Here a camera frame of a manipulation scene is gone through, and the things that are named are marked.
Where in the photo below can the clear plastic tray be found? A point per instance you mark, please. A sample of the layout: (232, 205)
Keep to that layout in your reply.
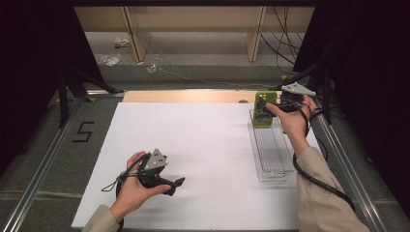
(270, 151)

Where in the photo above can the small crumpled plastic scrap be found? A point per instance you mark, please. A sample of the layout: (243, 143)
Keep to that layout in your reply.
(121, 42)

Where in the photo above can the tiny clear plastic scrap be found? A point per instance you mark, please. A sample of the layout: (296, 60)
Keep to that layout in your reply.
(151, 68)

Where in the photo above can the aluminium rail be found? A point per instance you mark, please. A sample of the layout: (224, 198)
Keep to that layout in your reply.
(354, 174)
(38, 180)

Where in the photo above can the person's right hand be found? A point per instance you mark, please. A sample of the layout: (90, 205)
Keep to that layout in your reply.
(295, 125)

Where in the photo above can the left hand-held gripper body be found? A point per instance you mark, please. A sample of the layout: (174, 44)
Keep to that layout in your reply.
(155, 161)

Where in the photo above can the large crumpled plastic scrap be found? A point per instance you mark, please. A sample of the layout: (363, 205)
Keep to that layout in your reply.
(109, 60)

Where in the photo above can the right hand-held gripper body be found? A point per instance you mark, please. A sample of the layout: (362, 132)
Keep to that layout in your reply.
(295, 88)

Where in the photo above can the white paper mat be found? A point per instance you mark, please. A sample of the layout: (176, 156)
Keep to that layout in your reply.
(209, 145)

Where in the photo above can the person's left hand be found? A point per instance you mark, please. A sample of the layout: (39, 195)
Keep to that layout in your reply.
(135, 193)

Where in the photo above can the green toy package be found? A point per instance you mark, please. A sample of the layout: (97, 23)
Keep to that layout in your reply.
(262, 121)

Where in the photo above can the black metal stand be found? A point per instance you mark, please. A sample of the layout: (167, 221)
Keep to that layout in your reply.
(327, 96)
(63, 100)

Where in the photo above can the black curtain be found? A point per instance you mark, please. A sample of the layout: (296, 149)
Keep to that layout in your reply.
(29, 64)
(374, 80)

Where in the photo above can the light wooden shelf unit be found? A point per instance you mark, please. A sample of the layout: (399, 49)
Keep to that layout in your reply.
(193, 17)

